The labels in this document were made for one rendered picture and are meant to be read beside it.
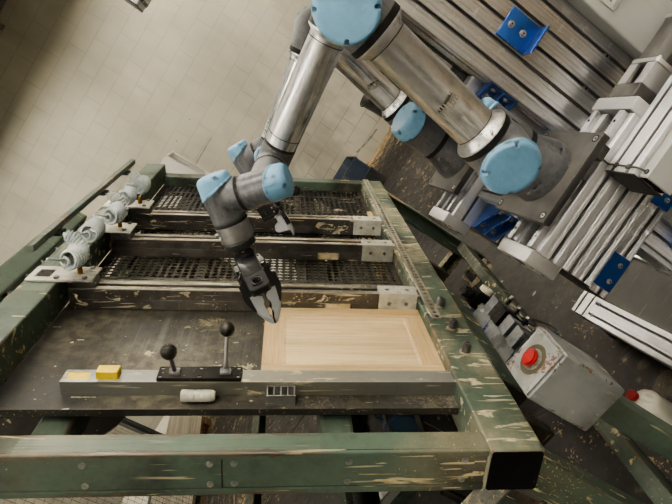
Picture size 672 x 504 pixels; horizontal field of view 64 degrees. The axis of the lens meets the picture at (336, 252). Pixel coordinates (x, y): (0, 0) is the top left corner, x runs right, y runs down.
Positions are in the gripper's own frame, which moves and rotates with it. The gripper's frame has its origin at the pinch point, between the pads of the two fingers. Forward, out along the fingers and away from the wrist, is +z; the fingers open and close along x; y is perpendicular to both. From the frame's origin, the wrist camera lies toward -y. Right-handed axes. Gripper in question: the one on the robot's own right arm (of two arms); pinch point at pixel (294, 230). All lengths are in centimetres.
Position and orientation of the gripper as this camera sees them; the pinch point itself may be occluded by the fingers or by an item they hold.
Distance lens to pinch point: 191.0
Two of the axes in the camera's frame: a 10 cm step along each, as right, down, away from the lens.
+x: 1.8, 2.4, -9.6
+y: -8.6, 5.1, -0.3
